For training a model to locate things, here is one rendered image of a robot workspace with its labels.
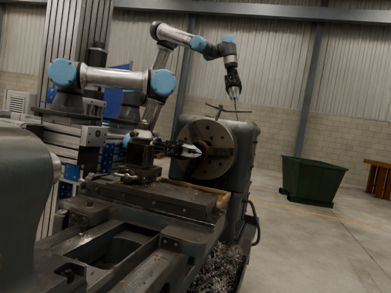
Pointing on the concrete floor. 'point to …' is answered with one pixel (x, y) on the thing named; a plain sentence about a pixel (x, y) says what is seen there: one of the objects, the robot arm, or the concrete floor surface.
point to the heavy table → (379, 179)
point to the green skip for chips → (310, 181)
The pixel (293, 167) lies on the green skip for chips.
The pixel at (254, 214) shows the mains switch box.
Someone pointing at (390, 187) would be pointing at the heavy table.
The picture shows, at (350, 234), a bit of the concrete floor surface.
